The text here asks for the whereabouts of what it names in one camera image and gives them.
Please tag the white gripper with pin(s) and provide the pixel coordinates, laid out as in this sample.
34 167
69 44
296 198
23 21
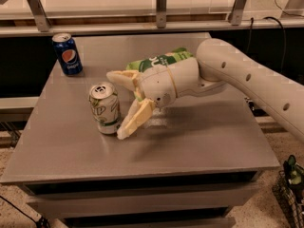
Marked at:
156 84

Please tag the metal bracket right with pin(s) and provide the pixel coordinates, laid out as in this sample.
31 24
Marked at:
236 14

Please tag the metal bracket middle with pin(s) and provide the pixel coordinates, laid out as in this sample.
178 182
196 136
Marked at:
161 13

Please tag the white green 7up can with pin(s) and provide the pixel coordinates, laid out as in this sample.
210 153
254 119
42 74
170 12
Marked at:
105 106

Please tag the metal bracket left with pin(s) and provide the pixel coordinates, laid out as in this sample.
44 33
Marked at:
39 15

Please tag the green snack bag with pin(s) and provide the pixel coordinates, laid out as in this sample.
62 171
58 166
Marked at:
161 59

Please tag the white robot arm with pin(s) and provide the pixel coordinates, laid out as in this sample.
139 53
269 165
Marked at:
215 64

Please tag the metal bracket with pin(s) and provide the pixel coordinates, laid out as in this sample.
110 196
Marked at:
39 15
236 14
161 13

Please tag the black wire basket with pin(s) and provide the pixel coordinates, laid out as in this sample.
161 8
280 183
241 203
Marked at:
289 192

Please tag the grey drawer cabinet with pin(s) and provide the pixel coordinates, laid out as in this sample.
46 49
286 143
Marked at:
196 157

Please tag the blue Pepsi can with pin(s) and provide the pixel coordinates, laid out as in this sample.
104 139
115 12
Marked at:
67 53

